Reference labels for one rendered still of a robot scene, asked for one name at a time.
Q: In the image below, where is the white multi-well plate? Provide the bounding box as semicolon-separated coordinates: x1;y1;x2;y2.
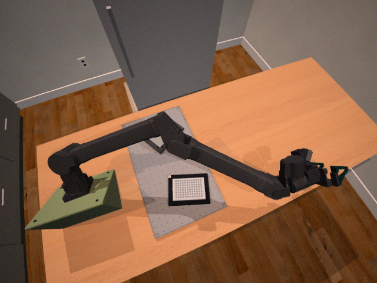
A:
173;177;206;201

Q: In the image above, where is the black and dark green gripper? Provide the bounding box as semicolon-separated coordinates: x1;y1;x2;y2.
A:
303;162;349;188

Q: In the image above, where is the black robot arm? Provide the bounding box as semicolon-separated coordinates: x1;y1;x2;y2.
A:
48;111;321;203

